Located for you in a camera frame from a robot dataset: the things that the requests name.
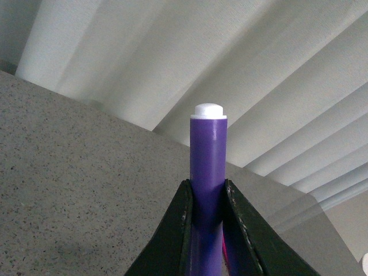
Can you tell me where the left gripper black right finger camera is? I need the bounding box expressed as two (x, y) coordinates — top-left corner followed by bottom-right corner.
(222, 179), (319, 275)

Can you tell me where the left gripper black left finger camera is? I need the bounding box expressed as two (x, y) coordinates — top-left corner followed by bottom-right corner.
(125, 180), (193, 275)

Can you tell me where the white pleated curtain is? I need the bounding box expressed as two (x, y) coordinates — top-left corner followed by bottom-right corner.
(1, 1), (367, 210)

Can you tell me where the purple pen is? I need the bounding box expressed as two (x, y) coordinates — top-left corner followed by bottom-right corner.
(187, 103), (228, 275)

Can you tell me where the pink pen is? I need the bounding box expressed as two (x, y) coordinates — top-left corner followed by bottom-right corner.
(222, 235), (228, 266)

